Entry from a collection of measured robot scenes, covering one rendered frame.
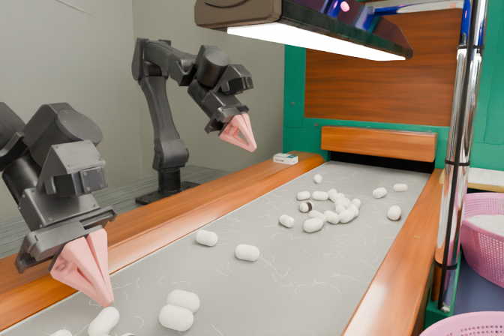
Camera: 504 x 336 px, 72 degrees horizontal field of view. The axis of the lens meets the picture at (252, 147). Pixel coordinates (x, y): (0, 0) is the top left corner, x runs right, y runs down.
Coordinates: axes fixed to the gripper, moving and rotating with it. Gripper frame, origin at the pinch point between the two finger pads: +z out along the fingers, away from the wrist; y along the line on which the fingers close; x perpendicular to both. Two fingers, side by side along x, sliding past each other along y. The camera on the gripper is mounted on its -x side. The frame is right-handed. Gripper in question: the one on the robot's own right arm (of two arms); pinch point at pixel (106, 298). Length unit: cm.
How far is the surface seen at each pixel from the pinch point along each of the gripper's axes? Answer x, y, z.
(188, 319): -6.3, 2.6, 7.7
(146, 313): -1.2, 2.2, 4.1
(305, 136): 4, 82, -14
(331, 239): -8.2, 30.9, 12.1
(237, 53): 35, 167, -104
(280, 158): 7, 63, -11
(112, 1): 69, 148, -204
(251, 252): -5.0, 17.7, 5.9
